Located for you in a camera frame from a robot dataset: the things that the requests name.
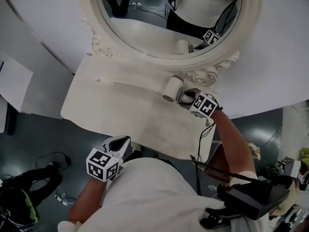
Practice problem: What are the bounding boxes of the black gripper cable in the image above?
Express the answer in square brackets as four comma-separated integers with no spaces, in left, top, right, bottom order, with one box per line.
[196,122,216,196]

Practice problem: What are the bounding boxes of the black chest clamp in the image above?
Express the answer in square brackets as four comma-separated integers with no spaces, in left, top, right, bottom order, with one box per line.
[199,207,242,229]

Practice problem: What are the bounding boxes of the person's right forearm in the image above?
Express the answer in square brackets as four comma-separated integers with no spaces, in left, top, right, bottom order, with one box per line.
[210,109,258,183]

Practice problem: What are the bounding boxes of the white black-edged panel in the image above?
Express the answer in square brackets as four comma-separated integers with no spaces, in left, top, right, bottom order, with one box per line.
[0,99,18,137]

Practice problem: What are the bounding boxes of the wooden chair brown seat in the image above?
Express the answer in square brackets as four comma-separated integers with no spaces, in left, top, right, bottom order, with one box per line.
[207,140,263,183]

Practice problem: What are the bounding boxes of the white hair dryer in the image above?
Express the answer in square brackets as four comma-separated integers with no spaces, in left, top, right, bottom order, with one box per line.
[162,75,194,103]

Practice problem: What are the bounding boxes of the person's white shirt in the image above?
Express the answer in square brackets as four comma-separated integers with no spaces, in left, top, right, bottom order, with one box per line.
[57,156,268,232]

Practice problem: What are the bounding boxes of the oval white-framed mirror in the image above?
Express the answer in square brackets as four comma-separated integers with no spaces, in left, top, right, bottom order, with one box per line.
[77,0,263,87]

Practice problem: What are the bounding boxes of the white foam board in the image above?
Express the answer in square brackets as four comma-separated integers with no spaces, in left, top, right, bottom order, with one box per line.
[0,58,34,113]

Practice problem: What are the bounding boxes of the white ornate dressing table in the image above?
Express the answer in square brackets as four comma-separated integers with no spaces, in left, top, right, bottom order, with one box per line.
[60,0,263,160]

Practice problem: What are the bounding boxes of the white box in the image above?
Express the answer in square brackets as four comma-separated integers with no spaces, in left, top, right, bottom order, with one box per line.
[284,156,302,178]

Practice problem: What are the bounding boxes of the yellow green cloth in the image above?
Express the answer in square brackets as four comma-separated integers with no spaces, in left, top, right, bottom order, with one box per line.
[300,147,309,164]

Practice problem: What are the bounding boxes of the black box device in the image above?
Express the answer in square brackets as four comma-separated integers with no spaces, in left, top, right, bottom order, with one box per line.
[216,176,290,221]

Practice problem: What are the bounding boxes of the black power cable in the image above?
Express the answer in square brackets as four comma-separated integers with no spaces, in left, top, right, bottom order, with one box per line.
[36,152,72,172]

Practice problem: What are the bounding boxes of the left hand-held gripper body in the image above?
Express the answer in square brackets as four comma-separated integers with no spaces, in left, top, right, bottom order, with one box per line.
[85,145,133,183]

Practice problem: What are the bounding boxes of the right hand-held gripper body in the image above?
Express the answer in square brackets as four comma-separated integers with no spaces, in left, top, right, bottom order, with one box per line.
[188,91,222,119]

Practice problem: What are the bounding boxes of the black green backpack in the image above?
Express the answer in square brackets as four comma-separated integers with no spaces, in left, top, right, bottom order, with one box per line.
[0,188,40,227]

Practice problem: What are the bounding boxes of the person's left forearm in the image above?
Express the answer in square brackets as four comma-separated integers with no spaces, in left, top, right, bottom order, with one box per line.
[67,177,107,224]

